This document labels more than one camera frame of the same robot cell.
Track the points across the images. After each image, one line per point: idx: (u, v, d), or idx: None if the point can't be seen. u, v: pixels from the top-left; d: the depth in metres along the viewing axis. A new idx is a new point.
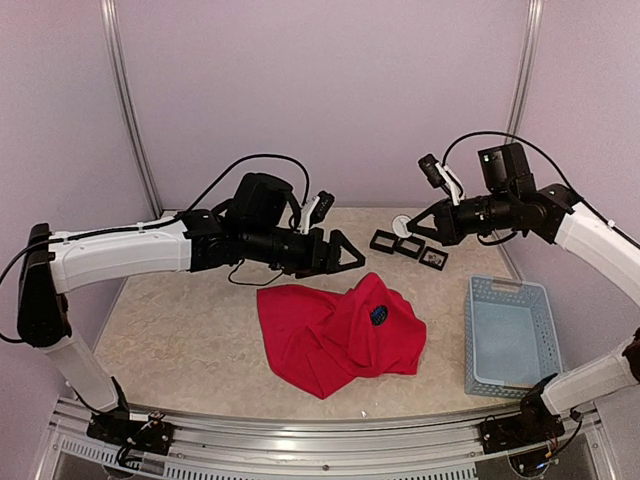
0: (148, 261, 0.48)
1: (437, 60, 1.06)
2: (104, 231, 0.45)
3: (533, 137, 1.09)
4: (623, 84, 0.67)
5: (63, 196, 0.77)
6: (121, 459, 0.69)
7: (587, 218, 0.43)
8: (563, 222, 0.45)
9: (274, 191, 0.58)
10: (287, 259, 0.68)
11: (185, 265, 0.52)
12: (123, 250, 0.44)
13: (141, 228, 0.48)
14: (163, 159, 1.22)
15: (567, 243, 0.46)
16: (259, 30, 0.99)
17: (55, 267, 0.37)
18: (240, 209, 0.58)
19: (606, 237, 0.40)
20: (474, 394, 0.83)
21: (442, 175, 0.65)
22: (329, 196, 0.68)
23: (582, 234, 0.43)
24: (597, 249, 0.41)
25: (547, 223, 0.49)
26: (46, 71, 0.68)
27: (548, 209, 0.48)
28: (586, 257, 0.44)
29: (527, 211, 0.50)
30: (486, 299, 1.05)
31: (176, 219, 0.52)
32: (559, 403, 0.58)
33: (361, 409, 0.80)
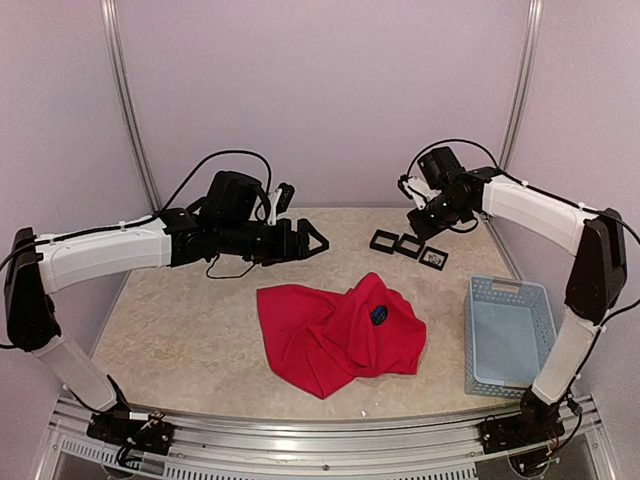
0: (131, 259, 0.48)
1: (437, 60, 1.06)
2: (87, 232, 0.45)
3: (534, 137, 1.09)
4: (623, 84, 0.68)
5: (63, 195, 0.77)
6: (121, 459, 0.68)
7: (504, 185, 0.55)
8: (485, 191, 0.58)
9: (245, 186, 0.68)
10: (261, 248, 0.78)
11: (166, 261, 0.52)
12: (109, 248, 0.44)
13: (123, 228, 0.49)
14: (163, 158, 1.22)
15: (495, 209, 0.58)
16: (260, 30, 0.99)
17: (44, 267, 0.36)
18: (216, 205, 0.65)
19: (520, 194, 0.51)
20: (474, 394, 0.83)
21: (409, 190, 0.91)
22: (290, 188, 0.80)
23: (506, 198, 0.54)
24: (518, 205, 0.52)
25: (472, 195, 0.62)
26: (47, 70, 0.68)
27: (471, 186, 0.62)
28: (513, 215, 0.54)
29: (458, 190, 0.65)
30: (485, 299, 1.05)
31: (154, 218, 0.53)
32: (551, 389, 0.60)
33: (362, 409, 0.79)
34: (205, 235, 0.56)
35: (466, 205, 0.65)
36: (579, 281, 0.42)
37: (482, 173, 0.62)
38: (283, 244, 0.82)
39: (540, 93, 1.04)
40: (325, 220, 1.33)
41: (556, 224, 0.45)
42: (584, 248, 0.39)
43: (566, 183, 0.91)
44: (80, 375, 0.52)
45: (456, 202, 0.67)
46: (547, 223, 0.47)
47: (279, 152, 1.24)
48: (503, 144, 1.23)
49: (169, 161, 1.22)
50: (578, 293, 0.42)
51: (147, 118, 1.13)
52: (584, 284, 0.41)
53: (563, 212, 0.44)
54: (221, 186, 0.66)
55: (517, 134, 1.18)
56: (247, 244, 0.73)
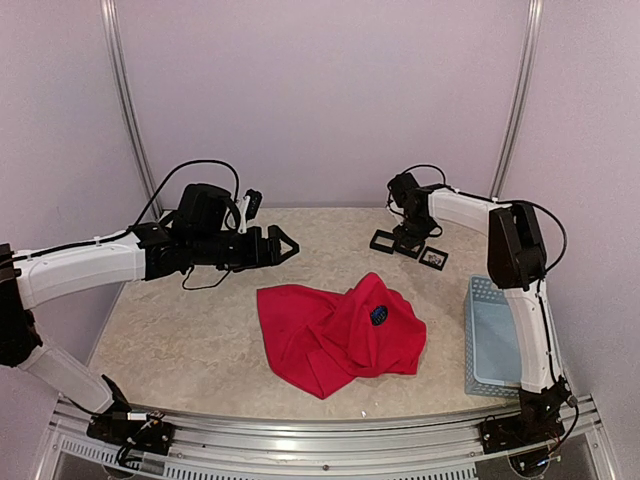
0: (105, 274, 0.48)
1: (436, 61, 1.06)
2: (62, 246, 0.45)
3: (535, 137, 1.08)
4: (623, 84, 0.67)
5: (63, 195, 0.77)
6: (121, 459, 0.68)
7: (441, 193, 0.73)
8: (431, 200, 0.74)
9: (214, 198, 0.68)
10: (232, 258, 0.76)
11: (140, 275, 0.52)
12: (84, 263, 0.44)
13: (98, 242, 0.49)
14: (163, 158, 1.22)
15: (436, 213, 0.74)
16: (259, 30, 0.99)
17: (22, 284, 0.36)
18: (187, 217, 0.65)
19: (451, 197, 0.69)
20: (474, 394, 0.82)
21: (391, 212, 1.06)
22: (257, 195, 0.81)
23: (440, 202, 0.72)
24: (453, 208, 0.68)
25: (422, 205, 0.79)
26: (46, 71, 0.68)
27: (421, 198, 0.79)
28: (451, 217, 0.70)
29: (412, 202, 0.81)
30: (485, 298, 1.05)
31: (128, 233, 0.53)
32: (532, 375, 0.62)
33: (362, 409, 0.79)
34: (178, 248, 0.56)
35: (421, 213, 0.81)
36: (496, 256, 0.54)
37: (430, 187, 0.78)
38: (255, 253, 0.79)
39: (540, 94, 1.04)
40: (325, 220, 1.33)
41: (474, 214, 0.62)
42: (494, 232, 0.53)
43: (567, 183, 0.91)
44: (73, 378, 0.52)
45: (410, 212, 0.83)
46: (470, 216, 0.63)
47: (279, 151, 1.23)
48: (503, 144, 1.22)
49: (170, 161, 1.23)
50: (497, 267, 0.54)
51: (147, 118, 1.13)
52: (500, 257, 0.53)
53: (480, 206, 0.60)
54: (191, 199, 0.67)
55: (517, 134, 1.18)
56: (218, 254, 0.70)
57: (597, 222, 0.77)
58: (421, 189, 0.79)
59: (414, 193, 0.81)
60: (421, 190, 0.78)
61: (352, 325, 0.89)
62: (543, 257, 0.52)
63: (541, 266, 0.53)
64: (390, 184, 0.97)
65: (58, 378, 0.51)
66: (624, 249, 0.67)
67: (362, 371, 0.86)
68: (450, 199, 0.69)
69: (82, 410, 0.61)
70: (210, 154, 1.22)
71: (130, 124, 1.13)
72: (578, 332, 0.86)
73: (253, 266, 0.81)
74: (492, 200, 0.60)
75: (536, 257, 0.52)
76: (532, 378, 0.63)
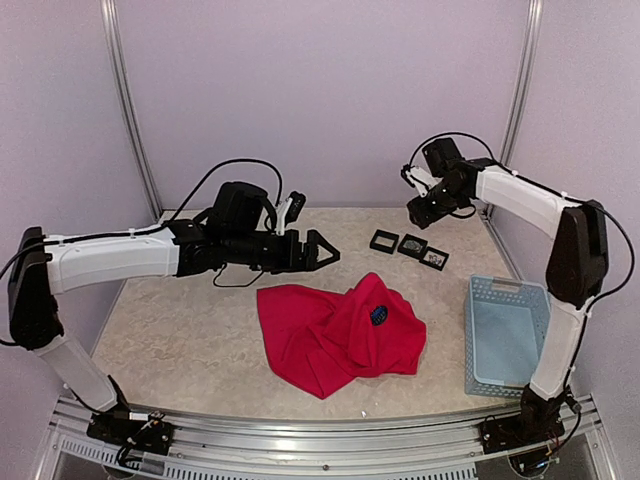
0: (137, 266, 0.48)
1: (436, 61, 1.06)
2: (96, 235, 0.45)
3: (535, 137, 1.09)
4: (623, 84, 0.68)
5: (63, 195, 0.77)
6: (121, 459, 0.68)
7: (496, 171, 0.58)
8: (481, 179, 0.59)
9: (250, 197, 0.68)
10: (267, 259, 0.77)
11: (172, 271, 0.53)
12: (116, 254, 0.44)
13: (133, 233, 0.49)
14: (163, 158, 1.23)
15: (488, 196, 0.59)
16: (260, 29, 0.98)
17: (52, 268, 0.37)
18: (222, 216, 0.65)
19: (511, 181, 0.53)
20: (474, 394, 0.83)
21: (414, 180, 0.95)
22: (300, 197, 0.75)
23: (494, 185, 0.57)
24: (509, 196, 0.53)
25: (465, 184, 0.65)
26: (46, 70, 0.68)
27: (466, 174, 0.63)
28: (504, 204, 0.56)
29: (452, 177, 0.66)
30: (485, 299, 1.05)
31: (162, 227, 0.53)
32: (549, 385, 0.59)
33: (362, 409, 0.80)
34: (211, 247, 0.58)
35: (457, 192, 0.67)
36: (554, 267, 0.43)
37: (478, 162, 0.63)
38: (290, 256, 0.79)
39: (540, 94, 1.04)
40: (324, 220, 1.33)
41: (537, 208, 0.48)
42: (560, 240, 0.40)
43: (566, 184, 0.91)
44: (82, 375, 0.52)
45: (449, 189, 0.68)
46: (532, 209, 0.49)
47: (279, 151, 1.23)
48: (503, 143, 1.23)
49: (171, 161, 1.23)
50: (554, 283, 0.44)
51: (147, 117, 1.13)
52: (560, 268, 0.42)
53: (546, 199, 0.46)
54: (227, 198, 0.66)
55: (517, 135, 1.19)
56: (253, 254, 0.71)
57: None
58: (468, 163, 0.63)
59: (456, 165, 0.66)
60: (468, 163, 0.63)
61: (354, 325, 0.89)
62: (607, 271, 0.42)
63: (601, 283, 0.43)
64: (429, 146, 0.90)
65: (67, 375, 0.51)
66: (623, 251, 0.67)
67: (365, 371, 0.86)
68: (510, 184, 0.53)
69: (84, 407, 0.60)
70: (211, 155, 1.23)
71: (130, 123, 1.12)
72: None
73: (287, 269, 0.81)
74: (561, 193, 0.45)
75: (601, 271, 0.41)
76: (545, 385, 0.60)
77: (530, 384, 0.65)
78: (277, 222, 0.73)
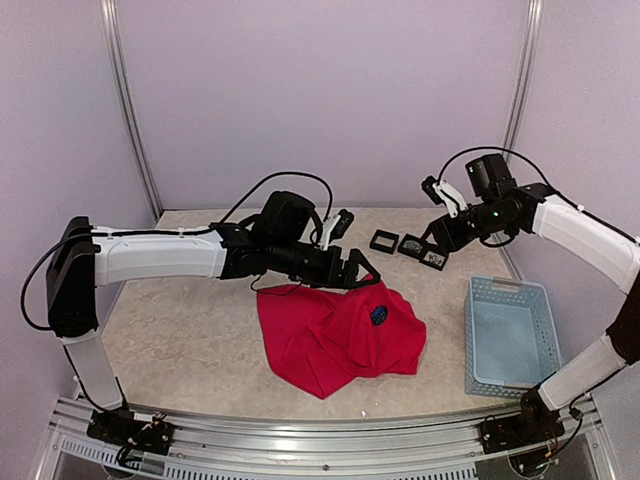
0: (183, 264, 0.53)
1: (436, 61, 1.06)
2: (147, 232, 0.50)
3: (535, 137, 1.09)
4: (623, 84, 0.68)
5: (63, 195, 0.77)
6: (121, 459, 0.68)
7: (557, 203, 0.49)
8: (539, 211, 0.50)
9: (297, 209, 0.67)
10: (306, 271, 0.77)
11: (217, 272, 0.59)
12: (164, 251, 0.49)
13: (181, 233, 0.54)
14: (163, 159, 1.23)
15: (543, 231, 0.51)
16: (260, 30, 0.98)
17: (100, 259, 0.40)
18: (269, 224, 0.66)
19: (578, 218, 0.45)
20: (474, 394, 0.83)
21: (440, 196, 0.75)
22: (348, 215, 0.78)
23: (552, 218, 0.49)
24: (572, 233, 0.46)
25: (523, 215, 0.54)
26: (47, 71, 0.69)
27: (524, 203, 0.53)
28: (563, 241, 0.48)
29: (507, 206, 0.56)
30: (485, 299, 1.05)
31: (211, 230, 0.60)
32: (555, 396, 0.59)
33: (362, 409, 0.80)
34: (256, 253, 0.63)
35: (510, 223, 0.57)
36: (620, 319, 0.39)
37: (536, 189, 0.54)
38: (330, 271, 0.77)
39: (540, 94, 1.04)
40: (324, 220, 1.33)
41: (605, 252, 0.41)
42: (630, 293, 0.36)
43: (566, 184, 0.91)
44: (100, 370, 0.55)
45: (506, 222, 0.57)
46: (598, 252, 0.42)
47: (279, 151, 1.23)
48: (503, 143, 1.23)
49: (171, 161, 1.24)
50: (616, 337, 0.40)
51: (148, 118, 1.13)
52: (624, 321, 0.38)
53: (619, 244, 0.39)
54: (276, 206, 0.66)
55: (517, 135, 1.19)
56: (294, 264, 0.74)
57: None
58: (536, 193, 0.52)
59: (514, 192, 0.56)
60: (528, 191, 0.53)
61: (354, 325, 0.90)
62: None
63: None
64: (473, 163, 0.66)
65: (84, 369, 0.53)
66: None
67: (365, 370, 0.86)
68: (576, 221, 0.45)
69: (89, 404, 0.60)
70: (212, 155, 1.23)
71: (130, 124, 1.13)
72: (577, 333, 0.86)
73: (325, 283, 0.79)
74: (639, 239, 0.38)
75: None
76: (556, 400, 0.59)
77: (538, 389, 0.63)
78: (322, 237, 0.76)
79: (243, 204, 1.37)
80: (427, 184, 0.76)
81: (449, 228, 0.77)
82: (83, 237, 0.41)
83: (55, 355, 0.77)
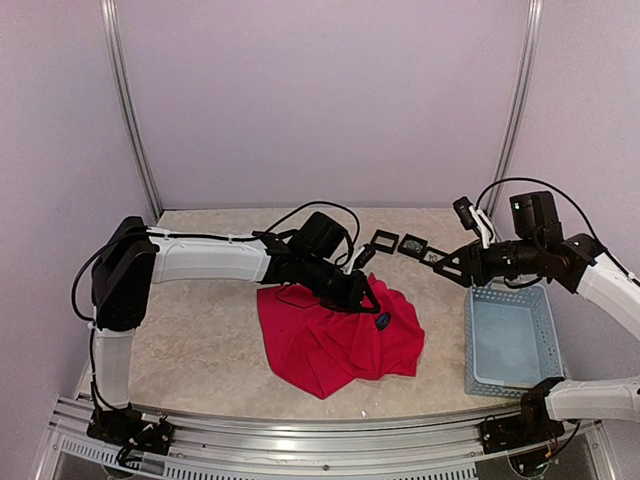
0: (230, 266, 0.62)
1: (436, 61, 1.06)
2: (200, 236, 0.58)
3: (535, 138, 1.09)
4: (622, 85, 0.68)
5: (63, 195, 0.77)
6: (121, 459, 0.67)
7: (606, 265, 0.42)
8: (584, 273, 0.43)
9: (335, 229, 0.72)
10: (328, 291, 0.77)
11: (258, 277, 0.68)
12: (213, 254, 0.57)
13: (231, 239, 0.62)
14: (163, 158, 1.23)
15: (589, 292, 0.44)
16: (260, 30, 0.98)
17: (161, 257, 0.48)
18: (309, 240, 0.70)
19: (627, 288, 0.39)
20: (474, 394, 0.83)
21: (475, 218, 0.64)
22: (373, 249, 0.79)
23: (598, 281, 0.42)
24: (619, 301, 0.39)
25: (568, 273, 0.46)
26: (46, 71, 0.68)
27: (571, 260, 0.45)
28: (609, 307, 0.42)
29: (551, 259, 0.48)
30: (485, 298, 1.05)
31: (256, 238, 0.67)
32: (559, 410, 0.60)
33: (362, 409, 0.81)
34: (291, 262, 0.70)
35: (552, 277, 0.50)
36: None
37: (586, 244, 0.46)
38: (349, 294, 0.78)
39: (541, 94, 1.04)
40: None
41: None
42: None
43: (566, 185, 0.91)
44: (123, 365, 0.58)
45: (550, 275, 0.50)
46: None
47: (279, 152, 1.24)
48: (503, 144, 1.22)
49: (171, 161, 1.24)
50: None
51: (147, 118, 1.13)
52: None
53: None
54: (318, 224, 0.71)
55: (517, 135, 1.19)
56: (319, 280, 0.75)
57: (596, 223, 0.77)
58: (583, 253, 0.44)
59: (559, 248, 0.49)
60: (575, 247, 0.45)
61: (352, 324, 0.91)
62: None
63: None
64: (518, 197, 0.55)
65: (107, 365, 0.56)
66: (623, 251, 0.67)
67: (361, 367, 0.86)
68: (624, 288, 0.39)
69: (97, 399, 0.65)
70: (212, 155, 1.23)
71: (130, 123, 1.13)
72: (577, 334, 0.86)
73: (343, 305, 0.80)
74: None
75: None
76: (559, 411, 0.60)
77: (550, 410, 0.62)
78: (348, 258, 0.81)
79: (243, 204, 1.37)
80: (462, 205, 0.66)
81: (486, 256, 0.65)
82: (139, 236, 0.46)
83: (55, 355, 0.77)
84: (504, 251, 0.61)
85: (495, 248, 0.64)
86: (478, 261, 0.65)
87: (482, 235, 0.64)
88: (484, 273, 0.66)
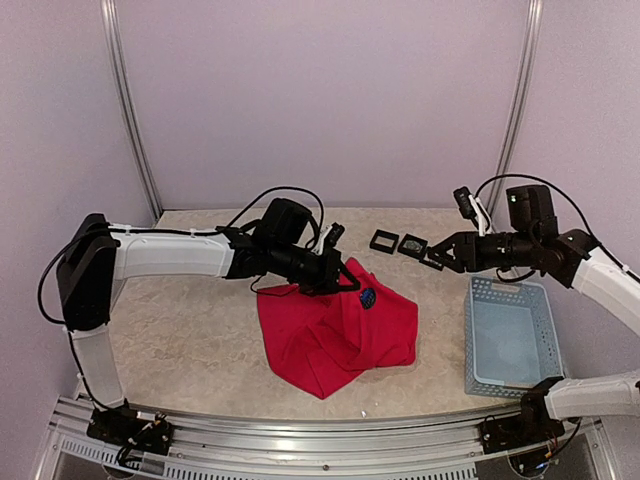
0: (195, 261, 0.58)
1: (436, 60, 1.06)
2: (161, 231, 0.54)
3: (535, 137, 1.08)
4: (622, 86, 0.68)
5: (63, 195, 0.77)
6: (121, 459, 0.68)
7: (599, 260, 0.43)
8: (578, 267, 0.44)
9: (298, 215, 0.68)
10: (302, 276, 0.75)
11: (224, 271, 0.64)
12: (176, 249, 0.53)
13: (193, 234, 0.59)
14: (163, 159, 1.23)
15: (584, 287, 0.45)
16: (260, 30, 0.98)
17: (120, 254, 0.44)
18: (271, 228, 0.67)
19: (620, 282, 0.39)
20: (474, 394, 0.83)
21: (474, 207, 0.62)
22: (341, 227, 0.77)
23: (594, 277, 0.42)
24: (615, 297, 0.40)
25: (562, 267, 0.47)
26: (46, 71, 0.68)
27: (565, 255, 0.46)
28: (605, 302, 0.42)
29: (545, 254, 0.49)
30: (485, 298, 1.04)
31: (218, 232, 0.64)
32: (561, 409, 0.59)
33: (361, 409, 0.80)
34: (259, 255, 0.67)
35: (546, 272, 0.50)
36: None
37: (579, 238, 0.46)
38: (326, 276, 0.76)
39: (540, 94, 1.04)
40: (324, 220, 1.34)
41: None
42: None
43: (567, 185, 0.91)
44: (108, 366, 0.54)
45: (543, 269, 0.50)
46: None
47: (279, 152, 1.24)
48: (503, 143, 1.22)
49: (171, 161, 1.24)
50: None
51: (147, 118, 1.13)
52: None
53: None
54: (277, 211, 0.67)
55: (517, 135, 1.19)
56: (291, 267, 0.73)
57: (596, 223, 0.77)
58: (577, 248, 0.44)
59: (552, 242, 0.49)
60: (569, 242, 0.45)
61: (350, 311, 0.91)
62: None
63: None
64: (517, 190, 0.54)
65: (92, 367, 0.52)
66: (623, 250, 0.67)
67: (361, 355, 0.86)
68: (618, 284, 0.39)
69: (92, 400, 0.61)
70: (212, 155, 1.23)
71: (130, 123, 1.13)
72: (576, 334, 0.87)
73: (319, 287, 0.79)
74: None
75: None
76: (559, 409, 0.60)
77: (550, 410, 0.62)
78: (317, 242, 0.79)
79: (243, 204, 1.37)
80: (462, 194, 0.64)
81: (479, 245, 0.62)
82: (99, 233, 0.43)
83: (55, 355, 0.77)
84: (497, 241, 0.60)
85: (488, 237, 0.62)
86: (472, 250, 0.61)
87: (479, 225, 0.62)
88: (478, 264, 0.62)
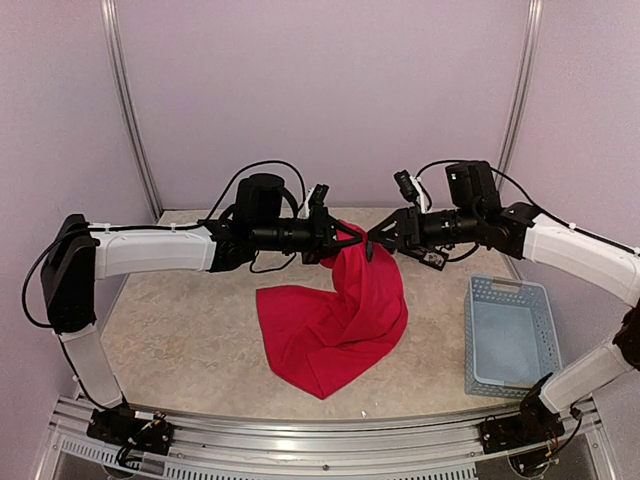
0: (177, 259, 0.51)
1: (437, 59, 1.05)
2: (138, 228, 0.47)
3: (535, 137, 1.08)
4: (622, 86, 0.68)
5: (63, 196, 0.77)
6: (121, 459, 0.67)
7: (542, 226, 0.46)
8: (526, 236, 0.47)
9: (267, 189, 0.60)
10: (294, 247, 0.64)
11: (207, 266, 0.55)
12: (156, 245, 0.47)
13: (174, 228, 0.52)
14: (164, 159, 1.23)
15: (536, 255, 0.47)
16: (259, 31, 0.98)
17: (100, 252, 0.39)
18: (245, 211, 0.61)
19: (569, 240, 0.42)
20: (474, 394, 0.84)
21: (414, 186, 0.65)
22: (323, 185, 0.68)
23: (547, 241, 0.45)
24: (568, 255, 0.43)
25: (509, 242, 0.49)
26: (46, 72, 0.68)
27: (511, 230, 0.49)
28: (557, 263, 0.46)
29: (491, 231, 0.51)
30: (485, 298, 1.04)
31: (199, 226, 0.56)
32: (558, 400, 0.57)
33: (361, 409, 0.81)
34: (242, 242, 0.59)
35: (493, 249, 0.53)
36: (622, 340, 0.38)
37: (518, 211, 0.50)
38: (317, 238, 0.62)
39: (541, 94, 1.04)
40: None
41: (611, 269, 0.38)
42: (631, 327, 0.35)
43: (567, 184, 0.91)
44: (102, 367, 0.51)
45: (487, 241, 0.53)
46: (602, 270, 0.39)
47: (279, 152, 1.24)
48: (504, 142, 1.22)
49: (171, 161, 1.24)
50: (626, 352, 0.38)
51: (148, 118, 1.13)
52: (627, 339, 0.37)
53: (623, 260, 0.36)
54: (246, 194, 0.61)
55: (517, 135, 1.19)
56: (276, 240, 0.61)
57: (596, 223, 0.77)
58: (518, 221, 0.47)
59: (497, 218, 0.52)
60: (512, 216, 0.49)
61: (355, 280, 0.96)
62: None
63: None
64: (454, 166, 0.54)
65: (88, 371, 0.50)
66: None
67: (355, 323, 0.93)
68: (568, 242, 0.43)
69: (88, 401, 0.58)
70: (212, 155, 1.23)
71: (130, 123, 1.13)
72: (576, 334, 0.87)
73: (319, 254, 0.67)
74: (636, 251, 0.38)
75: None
76: (558, 404, 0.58)
77: (550, 406, 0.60)
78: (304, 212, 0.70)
79: None
80: (404, 176, 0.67)
81: (422, 222, 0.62)
82: (79, 233, 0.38)
83: (55, 355, 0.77)
84: (441, 218, 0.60)
85: (431, 217, 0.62)
86: (416, 227, 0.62)
87: (420, 204, 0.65)
88: (420, 240, 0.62)
